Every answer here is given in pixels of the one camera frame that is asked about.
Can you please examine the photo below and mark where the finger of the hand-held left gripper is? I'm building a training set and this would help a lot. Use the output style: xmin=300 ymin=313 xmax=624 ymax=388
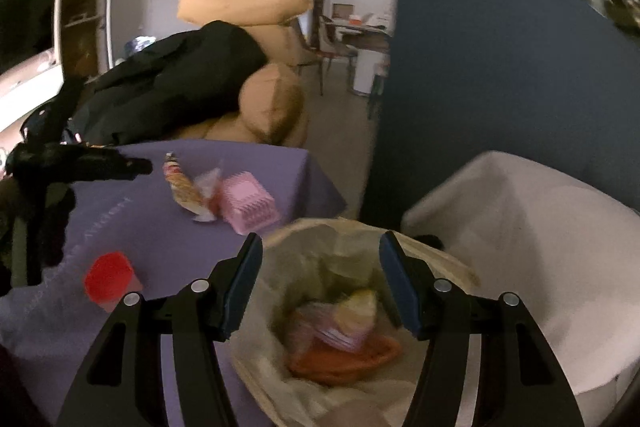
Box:
xmin=65 ymin=146 xmax=154 ymax=184

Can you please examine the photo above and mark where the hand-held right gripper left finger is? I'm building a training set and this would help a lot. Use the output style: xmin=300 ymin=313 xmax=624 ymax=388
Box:
xmin=55 ymin=232 xmax=265 ymax=427

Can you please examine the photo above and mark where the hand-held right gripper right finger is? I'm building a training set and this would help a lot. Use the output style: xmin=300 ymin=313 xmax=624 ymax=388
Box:
xmin=378 ymin=229 xmax=586 ymax=427

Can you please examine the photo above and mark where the yellow snack packet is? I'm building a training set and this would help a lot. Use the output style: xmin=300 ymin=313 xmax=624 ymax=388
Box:
xmin=340 ymin=288 xmax=380 ymax=340

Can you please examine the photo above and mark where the green packet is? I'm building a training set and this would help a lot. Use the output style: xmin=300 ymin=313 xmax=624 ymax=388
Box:
xmin=310 ymin=252 xmax=377 ymax=294

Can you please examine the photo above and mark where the trash bin with beige liner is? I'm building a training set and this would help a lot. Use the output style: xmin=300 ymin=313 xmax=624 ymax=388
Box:
xmin=232 ymin=217 xmax=482 ymax=427

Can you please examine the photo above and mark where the pink striped wrapper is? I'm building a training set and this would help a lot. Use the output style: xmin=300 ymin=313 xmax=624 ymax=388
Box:
xmin=295 ymin=299 xmax=363 ymax=353

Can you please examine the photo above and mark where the orange wrapper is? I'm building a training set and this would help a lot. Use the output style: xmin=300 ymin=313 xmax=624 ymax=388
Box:
xmin=287 ymin=332 xmax=404 ymax=386

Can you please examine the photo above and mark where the purple tablecloth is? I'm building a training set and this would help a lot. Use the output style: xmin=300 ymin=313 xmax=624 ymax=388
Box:
xmin=0 ymin=139 xmax=348 ymax=427

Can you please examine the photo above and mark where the striped snack wrapper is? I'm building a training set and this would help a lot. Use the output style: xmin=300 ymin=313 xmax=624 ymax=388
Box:
xmin=162 ymin=152 xmax=213 ymax=220

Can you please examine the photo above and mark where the pink patterned box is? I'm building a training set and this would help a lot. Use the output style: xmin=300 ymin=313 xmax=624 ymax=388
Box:
xmin=217 ymin=171 xmax=279 ymax=236

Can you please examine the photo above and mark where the clear plastic wrapper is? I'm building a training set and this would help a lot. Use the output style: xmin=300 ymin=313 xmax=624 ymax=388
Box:
xmin=192 ymin=167 xmax=224 ymax=224

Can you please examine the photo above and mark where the black jacket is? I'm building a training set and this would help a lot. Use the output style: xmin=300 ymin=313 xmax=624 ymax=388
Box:
xmin=65 ymin=21 xmax=268 ymax=146

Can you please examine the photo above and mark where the red cup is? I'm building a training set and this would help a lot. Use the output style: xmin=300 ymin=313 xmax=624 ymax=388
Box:
xmin=84 ymin=252 xmax=144 ymax=314

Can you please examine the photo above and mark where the white armchair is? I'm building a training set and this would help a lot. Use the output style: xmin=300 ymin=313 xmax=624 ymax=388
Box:
xmin=400 ymin=151 xmax=640 ymax=397

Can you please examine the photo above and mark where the orange sofa cushion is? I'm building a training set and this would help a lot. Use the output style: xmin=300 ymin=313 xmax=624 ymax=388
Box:
xmin=177 ymin=0 xmax=317 ymax=28

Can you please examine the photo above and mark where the white floor bin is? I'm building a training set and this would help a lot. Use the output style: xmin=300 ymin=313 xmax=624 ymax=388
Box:
xmin=350 ymin=52 xmax=382 ymax=96

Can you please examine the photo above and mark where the blue aquarium cabinet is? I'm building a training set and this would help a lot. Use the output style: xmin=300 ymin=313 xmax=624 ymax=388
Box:
xmin=360 ymin=0 xmax=640 ymax=228

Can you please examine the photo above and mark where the dining chair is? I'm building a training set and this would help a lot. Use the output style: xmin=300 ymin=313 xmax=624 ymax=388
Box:
xmin=319 ymin=16 xmax=359 ymax=96

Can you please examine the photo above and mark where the dining table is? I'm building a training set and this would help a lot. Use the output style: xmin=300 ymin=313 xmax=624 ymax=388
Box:
xmin=330 ymin=14 xmax=394 ymax=54

